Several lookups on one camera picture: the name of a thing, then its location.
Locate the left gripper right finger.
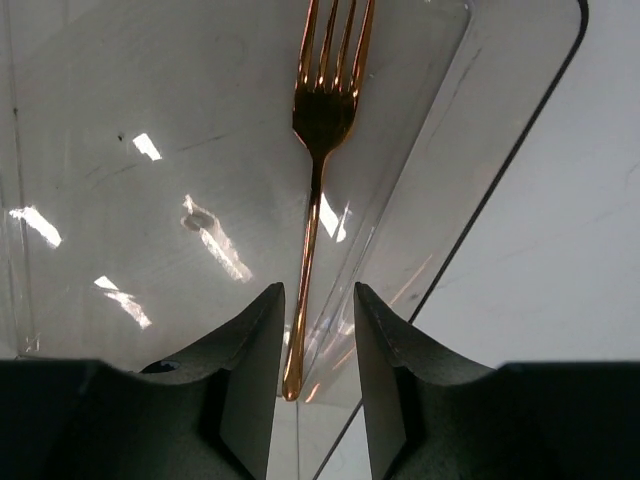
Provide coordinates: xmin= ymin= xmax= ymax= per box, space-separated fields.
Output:
xmin=354 ymin=282 xmax=491 ymax=479

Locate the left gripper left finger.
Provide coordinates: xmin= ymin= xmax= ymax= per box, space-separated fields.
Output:
xmin=141 ymin=282 xmax=285 ymax=479

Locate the gold fork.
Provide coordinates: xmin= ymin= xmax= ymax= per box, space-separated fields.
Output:
xmin=281 ymin=0 xmax=376 ymax=402

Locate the transparent brown plastic tray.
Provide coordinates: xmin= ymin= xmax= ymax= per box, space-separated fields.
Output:
xmin=1 ymin=1 xmax=588 ymax=479

